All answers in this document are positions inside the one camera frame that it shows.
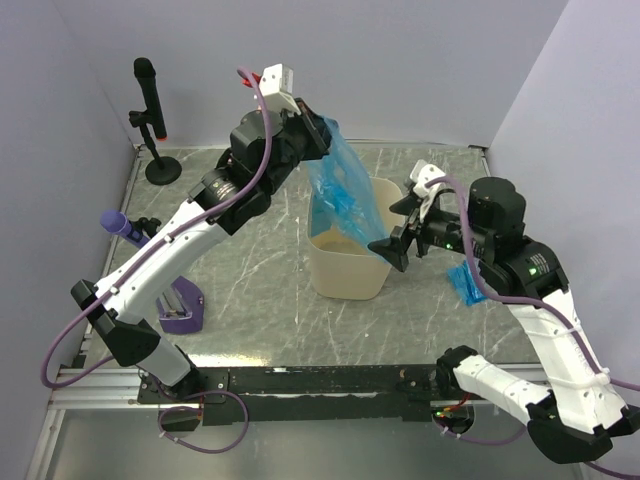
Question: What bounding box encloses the cream plastic trash bin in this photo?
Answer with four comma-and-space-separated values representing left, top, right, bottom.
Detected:
306, 202, 391, 300

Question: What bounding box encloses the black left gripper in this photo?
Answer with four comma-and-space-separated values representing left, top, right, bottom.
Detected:
262, 98, 339, 197

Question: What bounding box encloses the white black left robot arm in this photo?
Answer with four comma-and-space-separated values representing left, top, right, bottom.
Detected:
71, 99, 331, 402

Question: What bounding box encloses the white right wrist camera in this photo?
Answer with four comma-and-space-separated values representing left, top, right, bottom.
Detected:
409, 159, 445, 222

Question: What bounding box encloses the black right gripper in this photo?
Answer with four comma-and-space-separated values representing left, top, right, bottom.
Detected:
367, 192, 492, 271

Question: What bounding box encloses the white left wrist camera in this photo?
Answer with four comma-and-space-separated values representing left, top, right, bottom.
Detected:
253, 63, 300, 114

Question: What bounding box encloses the purple wedge holder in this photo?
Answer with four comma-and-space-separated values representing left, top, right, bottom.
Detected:
155, 276, 204, 335

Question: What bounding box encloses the purple microphone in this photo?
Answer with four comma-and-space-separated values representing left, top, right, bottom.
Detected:
100, 210, 149, 248

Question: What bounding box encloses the blue plastic trash bag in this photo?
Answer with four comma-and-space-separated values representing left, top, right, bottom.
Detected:
306, 117, 388, 249

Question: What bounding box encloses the aluminium rail frame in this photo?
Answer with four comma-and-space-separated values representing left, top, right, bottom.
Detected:
48, 363, 551, 410

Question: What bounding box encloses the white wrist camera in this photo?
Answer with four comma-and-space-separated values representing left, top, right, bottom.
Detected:
409, 159, 445, 222
253, 63, 300, 114

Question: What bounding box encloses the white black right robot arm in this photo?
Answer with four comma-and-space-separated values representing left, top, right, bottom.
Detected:
369, 173, 639, 464

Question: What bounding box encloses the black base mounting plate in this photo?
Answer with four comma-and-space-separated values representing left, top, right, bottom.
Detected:
137, 364, 494, 429

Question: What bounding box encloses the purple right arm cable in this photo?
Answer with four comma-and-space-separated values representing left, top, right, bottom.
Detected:
424, 175, 640, 480

